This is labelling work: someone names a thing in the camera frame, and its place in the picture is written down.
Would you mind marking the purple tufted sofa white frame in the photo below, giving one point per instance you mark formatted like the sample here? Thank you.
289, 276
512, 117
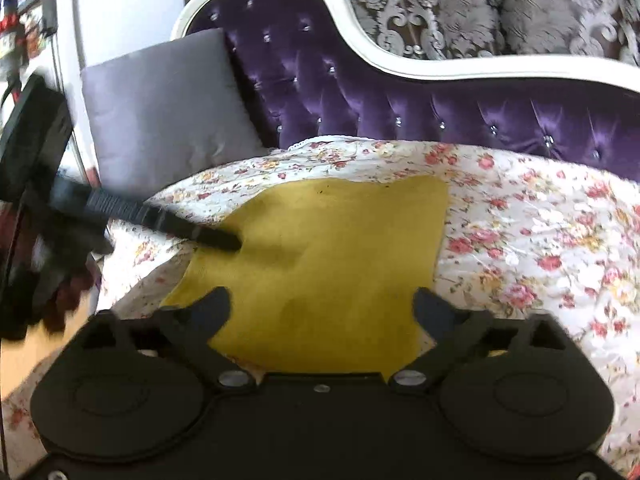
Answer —
350, 90

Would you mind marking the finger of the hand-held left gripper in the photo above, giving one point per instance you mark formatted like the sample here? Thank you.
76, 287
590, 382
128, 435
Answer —
200, 232

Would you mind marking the person's left hand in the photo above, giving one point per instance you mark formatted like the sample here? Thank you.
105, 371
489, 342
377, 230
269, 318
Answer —
60, 280

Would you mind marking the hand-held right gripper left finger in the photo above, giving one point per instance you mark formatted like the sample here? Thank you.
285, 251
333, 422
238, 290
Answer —
212, 310

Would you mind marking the cluttered shelf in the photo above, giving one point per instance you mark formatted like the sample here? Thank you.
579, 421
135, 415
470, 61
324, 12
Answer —
22, 15

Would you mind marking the mustard yellow knit sweater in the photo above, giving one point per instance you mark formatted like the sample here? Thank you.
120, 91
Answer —
325, 260

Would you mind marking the grey pillow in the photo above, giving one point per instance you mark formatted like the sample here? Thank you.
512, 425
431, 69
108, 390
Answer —
165, 110

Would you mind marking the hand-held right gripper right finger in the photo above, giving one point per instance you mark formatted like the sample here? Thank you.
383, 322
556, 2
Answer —
432, 316

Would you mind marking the brown damask curtain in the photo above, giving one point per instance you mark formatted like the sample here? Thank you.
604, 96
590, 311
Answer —
475, 5

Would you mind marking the floral bedspread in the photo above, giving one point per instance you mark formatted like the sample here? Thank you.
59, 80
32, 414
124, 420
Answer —
540, 240

